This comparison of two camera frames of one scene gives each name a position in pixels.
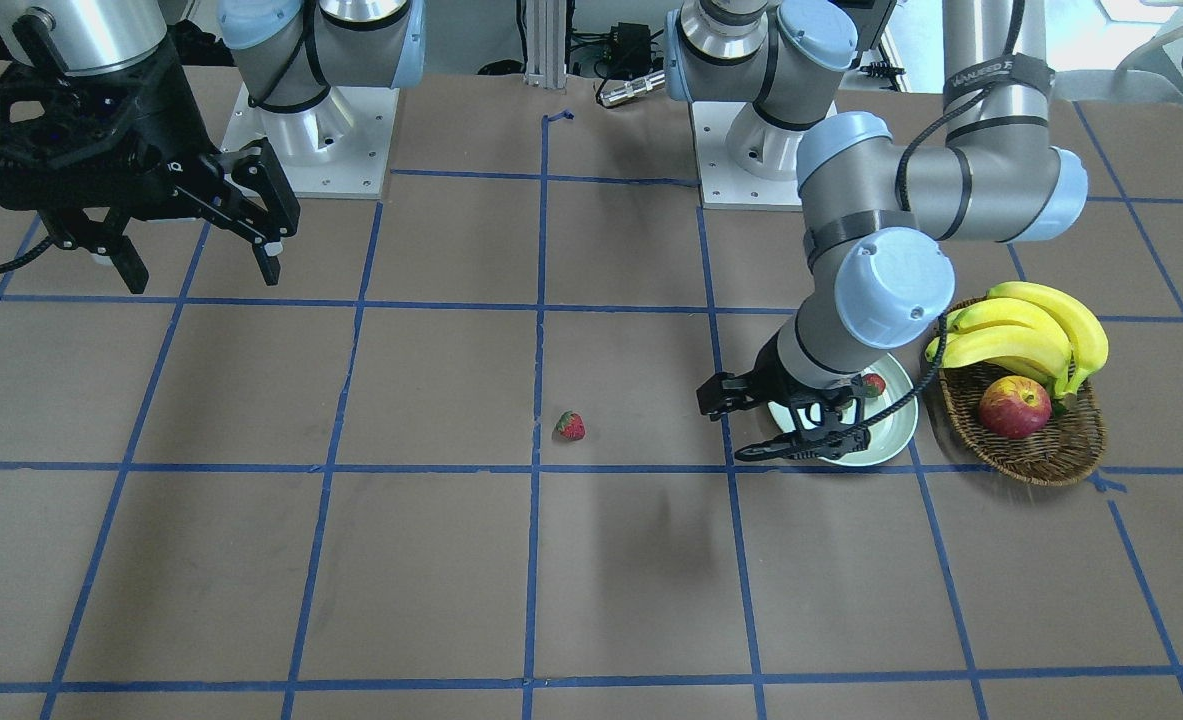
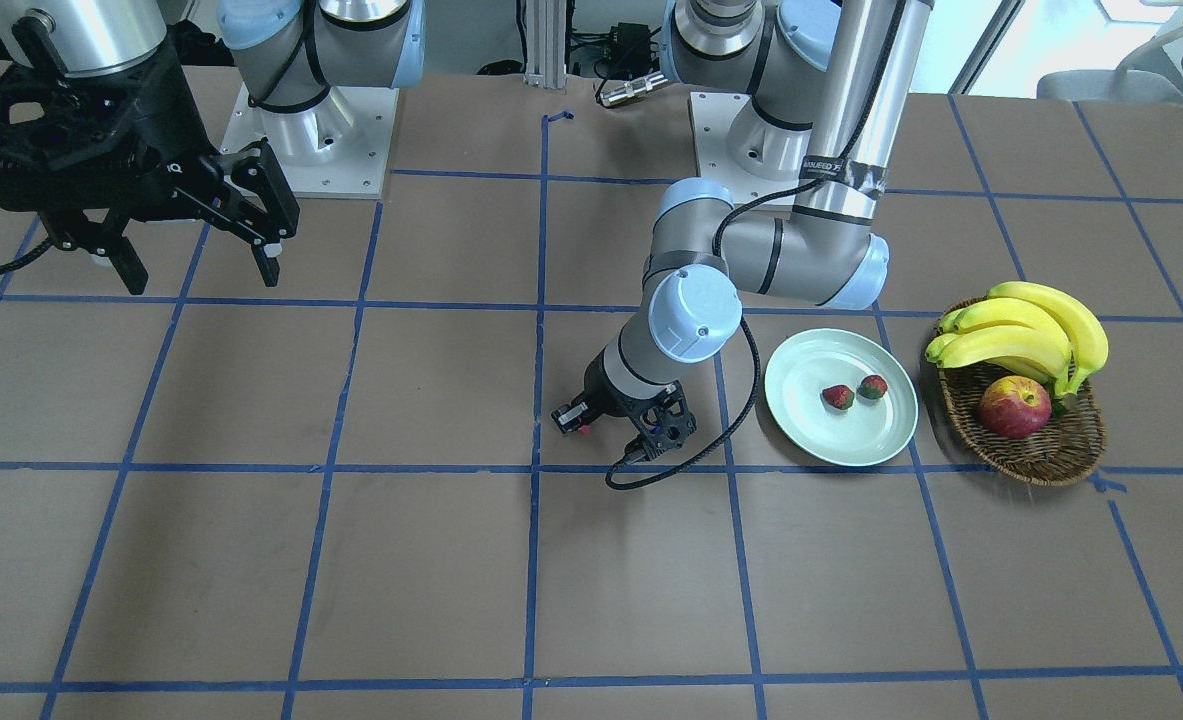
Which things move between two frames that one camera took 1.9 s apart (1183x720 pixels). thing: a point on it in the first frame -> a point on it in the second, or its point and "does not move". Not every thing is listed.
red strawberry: x=872 y=385 does not move
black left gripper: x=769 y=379 -> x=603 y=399
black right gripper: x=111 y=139 does not move
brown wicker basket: x=1066 y=450 does not move
